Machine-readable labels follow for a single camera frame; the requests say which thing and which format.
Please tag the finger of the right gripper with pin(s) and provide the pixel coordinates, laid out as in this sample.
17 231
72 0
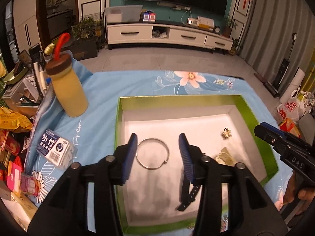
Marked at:
279 145
267 130

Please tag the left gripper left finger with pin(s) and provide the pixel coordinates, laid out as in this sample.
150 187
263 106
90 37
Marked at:
65 209

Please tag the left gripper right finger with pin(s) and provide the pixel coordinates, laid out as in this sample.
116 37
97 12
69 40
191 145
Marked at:
251 211

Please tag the gold clover brooch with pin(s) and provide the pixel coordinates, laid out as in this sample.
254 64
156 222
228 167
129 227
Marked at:
226 133

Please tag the white digital watch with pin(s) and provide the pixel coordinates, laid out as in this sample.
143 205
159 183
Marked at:
225 158

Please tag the black wrist watch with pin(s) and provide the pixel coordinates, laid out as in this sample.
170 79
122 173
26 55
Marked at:
187 196

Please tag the silver bangle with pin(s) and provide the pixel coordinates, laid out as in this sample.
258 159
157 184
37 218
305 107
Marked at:
152 154

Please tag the right hand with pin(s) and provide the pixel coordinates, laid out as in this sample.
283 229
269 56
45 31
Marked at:
305 194

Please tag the white red plastic bag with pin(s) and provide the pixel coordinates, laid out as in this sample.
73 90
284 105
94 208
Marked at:
296 106

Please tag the floss pick box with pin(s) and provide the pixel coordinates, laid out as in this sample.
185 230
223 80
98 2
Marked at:
56 149

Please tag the blue floral tablecloth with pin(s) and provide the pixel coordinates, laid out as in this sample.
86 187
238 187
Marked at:
93 132

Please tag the green cardboard box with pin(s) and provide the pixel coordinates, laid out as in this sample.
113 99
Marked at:
148 200

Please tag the grey curtain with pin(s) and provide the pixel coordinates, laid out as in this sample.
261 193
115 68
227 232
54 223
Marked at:
279 29

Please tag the yellow bottle brown lid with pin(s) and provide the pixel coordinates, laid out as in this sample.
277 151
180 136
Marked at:
66 84

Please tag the white tv cabinet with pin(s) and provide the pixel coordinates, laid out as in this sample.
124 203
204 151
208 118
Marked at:
147 32

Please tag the potted green plant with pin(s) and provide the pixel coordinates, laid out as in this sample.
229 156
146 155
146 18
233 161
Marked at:
88 38

